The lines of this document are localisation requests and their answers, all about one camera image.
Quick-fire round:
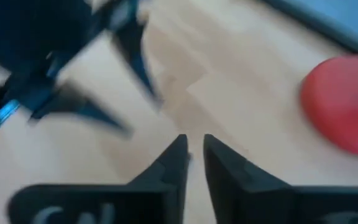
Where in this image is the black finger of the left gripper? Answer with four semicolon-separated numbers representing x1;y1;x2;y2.
28;80;134;139
112;18;165;108

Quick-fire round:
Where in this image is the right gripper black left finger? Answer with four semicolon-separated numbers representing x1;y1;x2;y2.
6;133;190;224

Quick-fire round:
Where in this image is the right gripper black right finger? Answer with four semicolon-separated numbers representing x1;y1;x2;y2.
203;133;358;224

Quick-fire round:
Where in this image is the red desk lamp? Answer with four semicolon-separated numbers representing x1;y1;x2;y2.
299;55;358;161

